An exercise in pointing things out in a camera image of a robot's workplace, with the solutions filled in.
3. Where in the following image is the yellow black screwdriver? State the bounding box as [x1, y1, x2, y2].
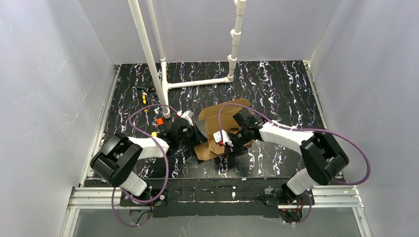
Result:
[142, 92, 150, 128]

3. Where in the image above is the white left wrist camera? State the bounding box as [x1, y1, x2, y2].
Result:
[180, 110, 194, 126]

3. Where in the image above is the brown cardboard box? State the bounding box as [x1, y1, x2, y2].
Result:
[194, 102, 242, 161]

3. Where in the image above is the white PVC pipe frame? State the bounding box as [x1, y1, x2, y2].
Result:
[128, 0, 248, 117]

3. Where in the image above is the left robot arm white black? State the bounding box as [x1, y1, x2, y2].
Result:
[89, 116, 207, 197]

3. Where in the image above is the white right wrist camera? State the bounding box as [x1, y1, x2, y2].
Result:
[213, 130, 233, 147]

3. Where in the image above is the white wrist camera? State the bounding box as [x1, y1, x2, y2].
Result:
[213, 130, 233, 147]
[180, 110, 194, 126]

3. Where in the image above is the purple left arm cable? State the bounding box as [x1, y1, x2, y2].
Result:
[111, 104, 181, 228]

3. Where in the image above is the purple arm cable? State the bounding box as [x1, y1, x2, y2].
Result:
[218, 103, 372, 226]
[111, 104, 181, 228]

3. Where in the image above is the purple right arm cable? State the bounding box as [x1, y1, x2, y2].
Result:
[218, 103, 372, 226]

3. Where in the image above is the black small tool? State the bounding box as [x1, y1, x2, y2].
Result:
[134, 85, 156, 93]

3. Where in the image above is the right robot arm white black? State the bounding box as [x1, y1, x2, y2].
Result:
[223, 109, 349, 202]

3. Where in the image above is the aluminium front rail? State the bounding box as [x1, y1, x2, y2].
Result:
[61, 183, 372, 237]

